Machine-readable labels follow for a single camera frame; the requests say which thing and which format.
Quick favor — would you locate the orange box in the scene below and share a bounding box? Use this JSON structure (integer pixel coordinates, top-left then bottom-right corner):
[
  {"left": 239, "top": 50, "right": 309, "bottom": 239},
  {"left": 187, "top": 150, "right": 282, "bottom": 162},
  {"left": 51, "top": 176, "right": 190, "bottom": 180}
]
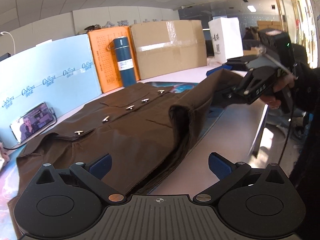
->
[{"left": 88, "top": 26, "right": 140, "bottom": 93}]

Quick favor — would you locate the smartphone playing video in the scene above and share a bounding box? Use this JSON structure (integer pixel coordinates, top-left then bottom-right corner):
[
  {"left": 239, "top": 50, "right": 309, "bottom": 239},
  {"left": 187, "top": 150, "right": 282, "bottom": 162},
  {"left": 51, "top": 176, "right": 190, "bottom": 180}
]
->
[{"left": 10, "top": 102, "right": 56, "bottom": 145}]

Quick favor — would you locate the brown cardboard box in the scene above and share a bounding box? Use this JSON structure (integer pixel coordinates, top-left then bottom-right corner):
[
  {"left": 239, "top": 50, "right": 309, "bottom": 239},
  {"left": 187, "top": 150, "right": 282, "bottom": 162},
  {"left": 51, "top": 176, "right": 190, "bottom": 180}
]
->
[{"left": 130, "top": 20, "right": 207, "bottom": 80}]

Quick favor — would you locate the person's right hand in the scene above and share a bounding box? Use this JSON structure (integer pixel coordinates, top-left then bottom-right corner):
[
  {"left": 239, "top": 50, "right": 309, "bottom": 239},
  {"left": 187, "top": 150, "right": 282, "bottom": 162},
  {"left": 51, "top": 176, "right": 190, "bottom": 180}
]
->
[{"left": 260, "top": 74, "right": 297, "bottom": 109}]

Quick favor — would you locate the dark blue thermos bottle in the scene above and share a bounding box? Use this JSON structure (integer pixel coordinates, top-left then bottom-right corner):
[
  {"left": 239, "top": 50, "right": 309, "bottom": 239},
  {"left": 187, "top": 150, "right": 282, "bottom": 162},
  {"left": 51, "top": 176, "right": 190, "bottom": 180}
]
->
[{"left": 108, "top": 36, "right": 136, "bottom": 87}]

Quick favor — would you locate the brown button jacket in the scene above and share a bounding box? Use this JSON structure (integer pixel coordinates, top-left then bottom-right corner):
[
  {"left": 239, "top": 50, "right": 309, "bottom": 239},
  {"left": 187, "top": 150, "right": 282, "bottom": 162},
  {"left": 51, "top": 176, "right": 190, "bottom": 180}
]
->
[{"left": 8, "top": 69, "right": 243, "bottom": 239}]

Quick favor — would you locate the white charging cable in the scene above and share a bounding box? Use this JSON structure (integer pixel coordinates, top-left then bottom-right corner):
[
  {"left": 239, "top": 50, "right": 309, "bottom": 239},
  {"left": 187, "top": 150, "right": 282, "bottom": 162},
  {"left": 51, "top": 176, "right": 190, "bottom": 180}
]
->
[{"left": 0, "top": 31, "right": 16, "bottom": 55}]

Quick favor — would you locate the white foam box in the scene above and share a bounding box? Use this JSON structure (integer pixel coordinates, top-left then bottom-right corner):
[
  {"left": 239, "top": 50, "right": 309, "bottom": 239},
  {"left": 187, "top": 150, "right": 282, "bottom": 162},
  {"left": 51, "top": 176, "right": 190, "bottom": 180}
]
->
[{"left": 208, "top": 17, "right": 244, "bottom": 63}]

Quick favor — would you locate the large light blue box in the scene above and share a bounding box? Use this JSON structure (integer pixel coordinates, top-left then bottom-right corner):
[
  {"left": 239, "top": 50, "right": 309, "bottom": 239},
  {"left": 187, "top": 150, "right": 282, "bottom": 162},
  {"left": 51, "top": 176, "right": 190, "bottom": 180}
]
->
[{"left": 1, "top": 35, "right": 101, "bottom": 148}]

